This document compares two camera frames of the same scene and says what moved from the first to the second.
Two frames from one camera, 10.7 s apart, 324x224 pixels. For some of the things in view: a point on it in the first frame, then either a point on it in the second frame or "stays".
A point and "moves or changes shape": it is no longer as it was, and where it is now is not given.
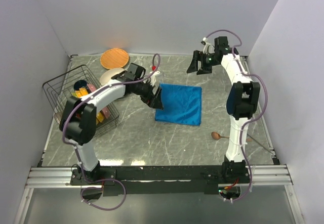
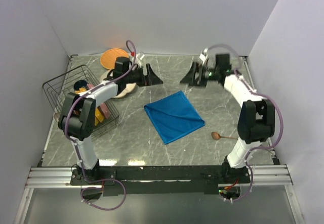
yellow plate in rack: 82,92 stays
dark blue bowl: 79,84 stays
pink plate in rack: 92,87 stays
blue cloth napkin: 181,104 moves or changes shape
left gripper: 154,101 to 150,79
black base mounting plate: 166,180 stays
